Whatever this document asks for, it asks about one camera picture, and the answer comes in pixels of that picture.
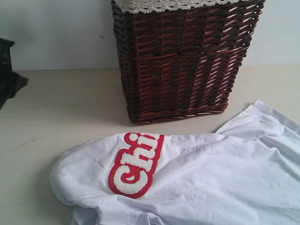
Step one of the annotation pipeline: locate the white t-shirt red logo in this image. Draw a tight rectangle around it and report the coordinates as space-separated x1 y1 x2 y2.
50 100 300 225

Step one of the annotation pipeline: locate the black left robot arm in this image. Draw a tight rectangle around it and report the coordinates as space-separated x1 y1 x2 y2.
0 38 28 108

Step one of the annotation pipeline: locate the dark brown wicker basket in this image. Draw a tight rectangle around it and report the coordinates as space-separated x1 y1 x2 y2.
111 0 264 124

